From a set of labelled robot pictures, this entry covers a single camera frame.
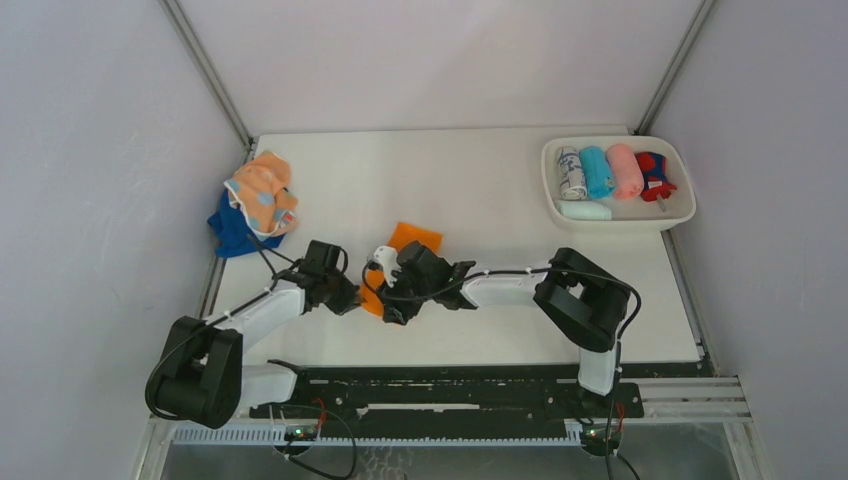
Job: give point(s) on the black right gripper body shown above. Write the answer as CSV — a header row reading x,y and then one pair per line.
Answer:
x,y
405,287

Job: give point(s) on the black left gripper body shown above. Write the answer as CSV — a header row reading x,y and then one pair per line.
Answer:
x,y
340,293

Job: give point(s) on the orange towel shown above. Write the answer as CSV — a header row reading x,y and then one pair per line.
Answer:
x,y
403,235

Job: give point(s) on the light mint green towel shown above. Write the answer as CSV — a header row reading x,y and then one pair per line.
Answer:
x,y
584,210

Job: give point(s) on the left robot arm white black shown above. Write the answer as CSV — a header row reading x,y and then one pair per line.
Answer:
x,y
201,377

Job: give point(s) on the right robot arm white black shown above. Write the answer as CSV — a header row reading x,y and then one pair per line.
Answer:
x,y
587,304

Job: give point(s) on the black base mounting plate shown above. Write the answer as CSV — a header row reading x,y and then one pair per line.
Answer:
x,y
475,430

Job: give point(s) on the peach patterned towel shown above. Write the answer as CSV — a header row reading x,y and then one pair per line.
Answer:
x,y
258,191

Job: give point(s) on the white patterned rolled towel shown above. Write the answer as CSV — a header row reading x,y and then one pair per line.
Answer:
x,y
572,183

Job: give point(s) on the cyan rolled towel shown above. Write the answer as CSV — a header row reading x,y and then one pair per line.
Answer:
x,y
600,181

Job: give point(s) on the white plastic basket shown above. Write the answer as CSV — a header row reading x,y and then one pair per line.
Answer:
x,y
628,216

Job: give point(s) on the pink rolled towel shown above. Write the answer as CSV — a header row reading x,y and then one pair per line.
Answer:
x,y
628,178

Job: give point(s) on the red blue rolled towel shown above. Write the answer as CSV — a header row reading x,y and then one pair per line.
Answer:
x,y
656,183

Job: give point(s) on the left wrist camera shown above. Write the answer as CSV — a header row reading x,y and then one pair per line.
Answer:
x,y
323,258

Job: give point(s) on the white slotted cable duct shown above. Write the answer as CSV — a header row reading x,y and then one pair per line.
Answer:
x,y
265,435

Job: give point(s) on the left corner aluminium post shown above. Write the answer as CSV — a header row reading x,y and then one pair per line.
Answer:
x,y
177,15

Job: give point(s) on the corner aluminium post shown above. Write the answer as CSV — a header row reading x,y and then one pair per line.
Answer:
x,y
679,59
177,15

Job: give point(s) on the right corner aluminium post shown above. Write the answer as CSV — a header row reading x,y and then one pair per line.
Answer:
x,y
679,59

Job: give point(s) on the aluminium frame rail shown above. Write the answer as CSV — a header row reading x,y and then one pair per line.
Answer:
x,y
696,401

